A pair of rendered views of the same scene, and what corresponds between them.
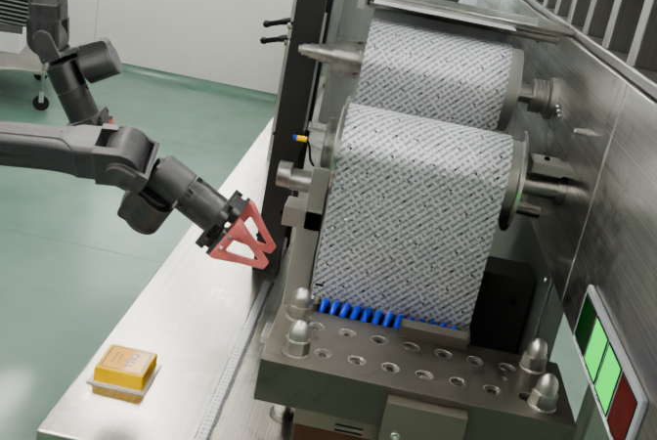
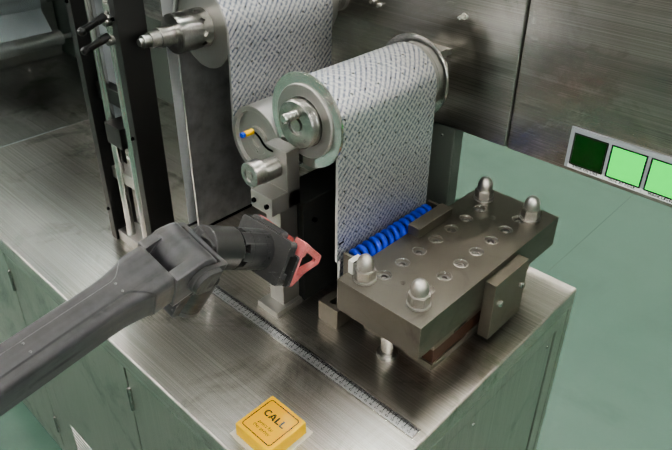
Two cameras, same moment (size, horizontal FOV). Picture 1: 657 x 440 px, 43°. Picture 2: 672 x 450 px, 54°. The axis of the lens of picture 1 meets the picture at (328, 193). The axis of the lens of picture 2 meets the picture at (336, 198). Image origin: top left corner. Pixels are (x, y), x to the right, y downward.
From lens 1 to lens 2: 86 cm
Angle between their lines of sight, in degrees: 46
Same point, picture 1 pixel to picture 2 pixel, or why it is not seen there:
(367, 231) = (364, 178)
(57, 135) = (118, 291)
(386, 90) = (252, 47)
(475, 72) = not seen: outside the picture
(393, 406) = (498, 286)
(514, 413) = (536, 234)
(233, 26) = not seen: outside the picture
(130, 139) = (184, 238)
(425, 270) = (400, 179)
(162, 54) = not seen: outside the picture
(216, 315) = (216, 327)
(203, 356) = (276, 365)
